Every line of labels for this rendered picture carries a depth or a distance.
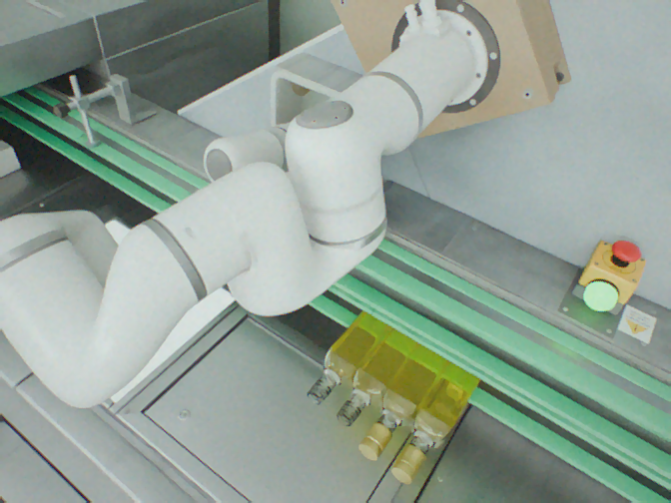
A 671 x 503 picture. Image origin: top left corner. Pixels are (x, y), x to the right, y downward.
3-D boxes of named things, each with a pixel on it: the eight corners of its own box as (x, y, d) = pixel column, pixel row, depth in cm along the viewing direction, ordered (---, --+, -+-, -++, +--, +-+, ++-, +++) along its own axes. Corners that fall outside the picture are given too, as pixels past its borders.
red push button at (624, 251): (600, 264, 76) (611, 249, 74) (607, 250, 79) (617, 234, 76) (628, 277, 75) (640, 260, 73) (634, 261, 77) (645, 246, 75)
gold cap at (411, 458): (426, 464, 77) (412, 489, 74) (405, 453, 79) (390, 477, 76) (425, 451, 75) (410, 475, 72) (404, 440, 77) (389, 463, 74)
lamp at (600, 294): (581, 293, 79) (576, 305, 78) (594, 273, 76) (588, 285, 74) (611, 307, 78) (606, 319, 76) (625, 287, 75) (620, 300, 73)
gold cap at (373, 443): (373, 431, 81) (357, 453, 78) (372, 418, 79) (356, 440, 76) (392, 442, 79) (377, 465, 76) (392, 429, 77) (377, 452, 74)
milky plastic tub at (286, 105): (298, 154, 110) (271, 172, 104) (300, 51, 94) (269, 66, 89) (365, 187, 103) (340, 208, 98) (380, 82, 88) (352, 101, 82)
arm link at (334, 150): (419, 66, 54) (336, 141, 45) (427, 172, 63) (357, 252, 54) (344, 60, 59) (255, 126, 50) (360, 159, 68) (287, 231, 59)
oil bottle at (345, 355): (381, 301, 100) (316, 377, 87) (385, 282, 96) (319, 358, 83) (406, 315, 98) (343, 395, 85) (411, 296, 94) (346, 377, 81)
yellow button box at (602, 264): (583, 267, 85) (570, 294, 81) (603, 235, 80) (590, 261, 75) (626, 287, 83) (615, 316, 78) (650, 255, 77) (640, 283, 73)
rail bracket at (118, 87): (145, 113, 130) (65, 151, 116) (131, 47, 118) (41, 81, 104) (158, 120, 128) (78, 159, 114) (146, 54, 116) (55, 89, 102)
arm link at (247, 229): (187, 243, 40) (246, 368, 50) (392, 113, 50) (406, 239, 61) (134, 203, 46) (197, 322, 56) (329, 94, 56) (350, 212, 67)
